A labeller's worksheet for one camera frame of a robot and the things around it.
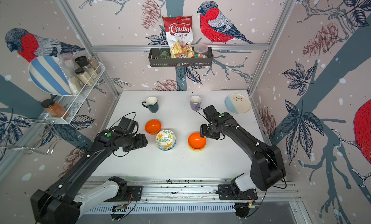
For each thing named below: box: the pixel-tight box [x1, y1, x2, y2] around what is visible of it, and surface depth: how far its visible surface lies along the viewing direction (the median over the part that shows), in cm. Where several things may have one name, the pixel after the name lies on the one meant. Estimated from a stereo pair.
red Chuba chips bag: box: [162, 15, 195, 59], surface depth 84 cm
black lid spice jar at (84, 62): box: [74, 56, 98, 79], surface depth 81 cm
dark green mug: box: [141, 96, 159, 113], surface depth 106 cm
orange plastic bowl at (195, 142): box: [187, 132, 207, 150], surface depth 87 cm
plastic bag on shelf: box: [58, 52, 83, 95], surface depth 72 cm
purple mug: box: [189, 95, 202, 112], surface depth 106 cm
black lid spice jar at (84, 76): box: [74, 67, 95, 87], surface depth 79 cm
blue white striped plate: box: [28, 55, 72, 96], surface depth 68 cm
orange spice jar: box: [41, 98, 70, 120], surface depth 64 cm
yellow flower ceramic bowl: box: [155, 129, 177, 149], surface depth 90 cm
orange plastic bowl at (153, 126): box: [144, 119, 162, 135], surface depth 98 cm
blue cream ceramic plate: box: [225, 93, 252, 114], surface depth 117 cm
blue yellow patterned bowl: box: [157, 140, 177, 151], surface depth 85 cm
